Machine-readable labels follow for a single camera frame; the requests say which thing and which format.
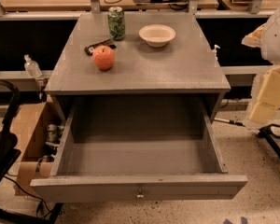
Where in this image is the grey wooden cabinet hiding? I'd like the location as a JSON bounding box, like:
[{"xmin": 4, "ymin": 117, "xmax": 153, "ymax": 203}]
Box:
[{"xmin": 46, "ymin": 11, "xmax": 230, "ymax": 118}]

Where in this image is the black chair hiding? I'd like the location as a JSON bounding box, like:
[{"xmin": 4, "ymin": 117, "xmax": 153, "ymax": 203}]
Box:
[{"xmin": 0, "ymin": 80, "xmax": 21, "ymax": 181}]

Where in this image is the grey top drawer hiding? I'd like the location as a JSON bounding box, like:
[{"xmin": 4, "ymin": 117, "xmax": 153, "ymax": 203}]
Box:
[{"xmin": 31, "ymin": 94, "xmax": 247, "ymax": 203}]

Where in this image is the white pump dispenser bottle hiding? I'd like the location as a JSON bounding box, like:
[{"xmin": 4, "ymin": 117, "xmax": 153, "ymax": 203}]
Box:
[{"xmin": 212, "ymin": 44, "xmax": 220, "ymax": 61}]

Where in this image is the green soda can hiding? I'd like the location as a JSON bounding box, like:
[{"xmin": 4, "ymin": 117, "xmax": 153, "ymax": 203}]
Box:
[{"xmin": 107, "ymin": 7, "xmax": 125, "ymax": 40}]

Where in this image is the black floor cable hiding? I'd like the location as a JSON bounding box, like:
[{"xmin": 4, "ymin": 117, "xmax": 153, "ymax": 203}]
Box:
[{"xmin": 2, "ymin": 175, "xmax": 54, "ymax": 219}]

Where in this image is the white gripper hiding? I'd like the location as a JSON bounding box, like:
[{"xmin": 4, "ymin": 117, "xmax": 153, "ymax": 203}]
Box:
[{"xmin": 249, "ymin": 66, "xmax": 280, "ymax": 124}]

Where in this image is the red apple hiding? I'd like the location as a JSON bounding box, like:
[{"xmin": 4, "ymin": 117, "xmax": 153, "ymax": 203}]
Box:
[{"xmin": 92, "ymin": 46, "xmax": 115, "ymax": 71}]

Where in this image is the can inside cardboard box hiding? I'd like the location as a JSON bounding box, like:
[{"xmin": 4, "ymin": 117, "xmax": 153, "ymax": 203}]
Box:
[{"xmin": 47, "ymin": 124, "xmax": 58, "ymax": 143}]

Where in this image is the clear plastic bottle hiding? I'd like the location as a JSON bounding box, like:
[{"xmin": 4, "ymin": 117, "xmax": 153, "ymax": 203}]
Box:
[{"xmin": 24, "ymin": 54, "xmax": 42, "ymax": 78}]

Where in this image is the cardboard box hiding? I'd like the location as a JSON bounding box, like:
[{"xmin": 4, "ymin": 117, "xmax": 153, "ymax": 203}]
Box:
[{"xmin": 13, "ymin": 102, "xmax": 60, "ymax": 197}]

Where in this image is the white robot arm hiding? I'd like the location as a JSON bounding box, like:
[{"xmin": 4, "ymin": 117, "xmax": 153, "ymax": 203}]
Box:
[{"xmin": 242, "ymin": 7, "xmax": 280, "ymax": 128}]

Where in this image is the black and silver pole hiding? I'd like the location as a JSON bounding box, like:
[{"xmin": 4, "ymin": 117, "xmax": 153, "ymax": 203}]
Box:
[{"xmin": 214, "ymin": 118, "xmax": 244, "ymax": 127}]

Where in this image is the black snack bar wrapper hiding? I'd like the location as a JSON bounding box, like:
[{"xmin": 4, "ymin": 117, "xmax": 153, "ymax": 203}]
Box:
[{"xmin": 84, "ymin": 39, "xmax": 116, "ymax": 56}]

